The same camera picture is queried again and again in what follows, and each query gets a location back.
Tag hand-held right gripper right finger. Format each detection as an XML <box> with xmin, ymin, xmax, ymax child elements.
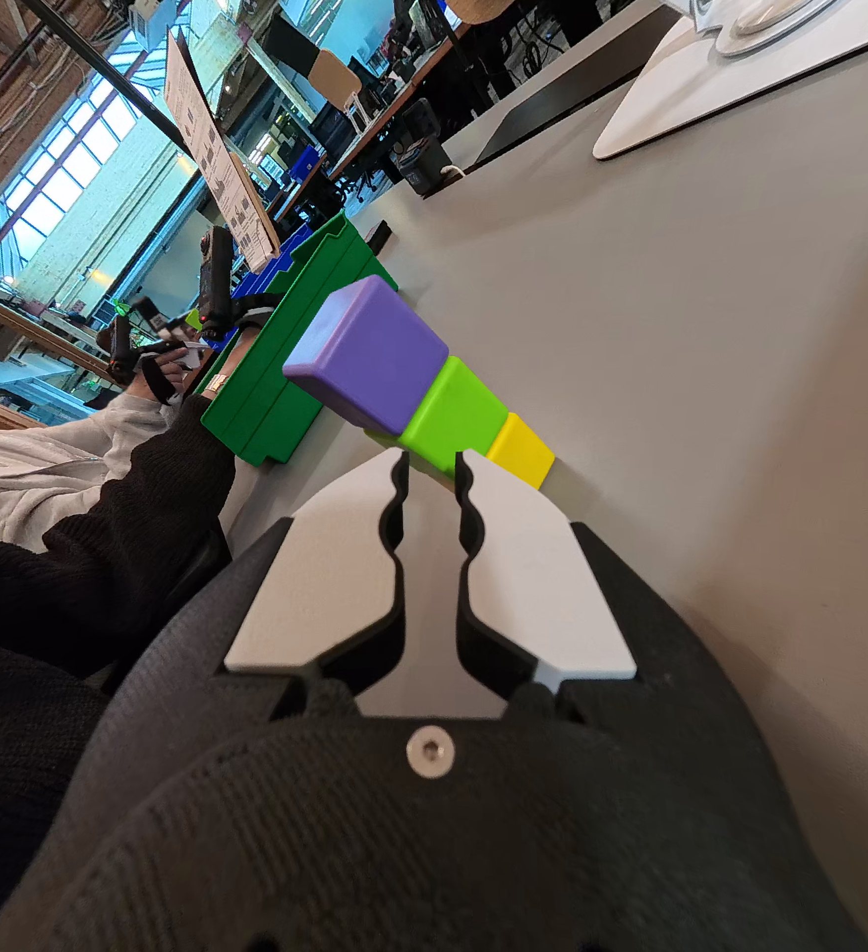
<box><xmin>454</xmin><ymin>448</ymin><xmax>637</xmax><ymax>698</ymax></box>

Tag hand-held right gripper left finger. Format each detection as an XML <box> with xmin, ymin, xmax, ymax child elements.
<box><xmin>223</xmin><ymin>448</ymin><xmax>411</xmax><ymax>681</ymax></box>

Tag green plastic bin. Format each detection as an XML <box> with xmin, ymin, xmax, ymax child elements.
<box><xmin>201</xmin><ymin>210</ymin><xmax>399</xmax><ymax>468</ymax></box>

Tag yellow cube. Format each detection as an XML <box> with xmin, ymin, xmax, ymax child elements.
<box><xmin>486</xmin><ymin>413</ymin><xmax>556</xmax><ymax>490</ymax></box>

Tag purple cube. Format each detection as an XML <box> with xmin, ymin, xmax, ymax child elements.
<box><xmin>283</xmin><ymin>275</ymin><xmax>450</xmax><ymax>436</ymax></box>

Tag lime green cube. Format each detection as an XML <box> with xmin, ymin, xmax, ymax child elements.
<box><xmin>363</xmin><ymin>356</ymin><xmax>511</xmax><ymax>480</ymax></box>

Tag person's left forearm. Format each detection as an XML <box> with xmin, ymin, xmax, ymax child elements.
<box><xmin>40</xmin><ymin>327</ymin><xmax>260</xmax><ymax>596</ymax></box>

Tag grey desk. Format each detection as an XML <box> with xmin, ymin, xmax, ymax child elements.
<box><xmin>218</xmin><ymin>0</ymin><xmax>868</xmax><ymax>952</ymax></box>

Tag black desk panel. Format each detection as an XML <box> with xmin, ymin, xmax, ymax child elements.
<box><xmin>471</xmin><ymin>67</ymin><xmax>650</xmax><ymax>168</ymax></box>

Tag wooden sign board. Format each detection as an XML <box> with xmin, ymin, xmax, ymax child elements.
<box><xmin>162</xmin><ymin>28</ymin><xmax>283</xmax><ymax>274</ymax></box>

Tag black power cube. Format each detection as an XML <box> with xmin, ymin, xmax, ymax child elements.
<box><xmin>393</xmin><ymin>137</ymin><xmax>456</xmax><ymax>198</ymax></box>

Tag long wooden table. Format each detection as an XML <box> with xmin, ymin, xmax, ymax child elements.
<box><xmin>326</xmin><ymin>22</ymin><xmax>472</xmax><ymax>179</ymax></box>

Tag person's dark clothing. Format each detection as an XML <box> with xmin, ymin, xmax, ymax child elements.
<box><xmin>0</xmin><ymin>539</ymin><xmax>156</xmax><ymax>952</ymax></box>

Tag white metal stand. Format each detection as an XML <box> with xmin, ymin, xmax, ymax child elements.
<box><xmin>592</xmin><ymin>0</ymin><xmax>868</xmax><ymax>161</ymax></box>

